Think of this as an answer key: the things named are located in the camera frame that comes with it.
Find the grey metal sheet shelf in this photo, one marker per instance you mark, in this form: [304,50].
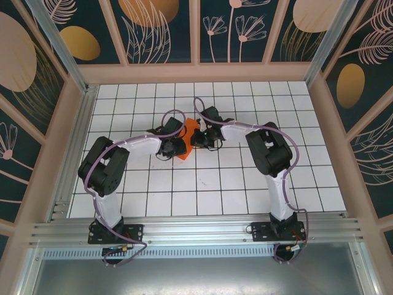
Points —
[196,276]

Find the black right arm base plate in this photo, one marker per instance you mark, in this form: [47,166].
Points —
[261,232]

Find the aluminium mounting rail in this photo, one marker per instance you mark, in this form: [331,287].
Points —
[196,230]

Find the aluminium side rail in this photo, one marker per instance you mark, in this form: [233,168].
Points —
[78,138]

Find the orange square paper sheet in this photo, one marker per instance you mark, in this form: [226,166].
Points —
[191,124]

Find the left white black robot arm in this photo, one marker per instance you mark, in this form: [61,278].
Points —
[107,209]

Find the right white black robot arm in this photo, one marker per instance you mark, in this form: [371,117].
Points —
[276,190]

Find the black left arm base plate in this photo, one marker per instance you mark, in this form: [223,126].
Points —
[135,233]

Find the aluminium frame post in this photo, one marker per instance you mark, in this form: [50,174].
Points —
[325,40]
[61,52]

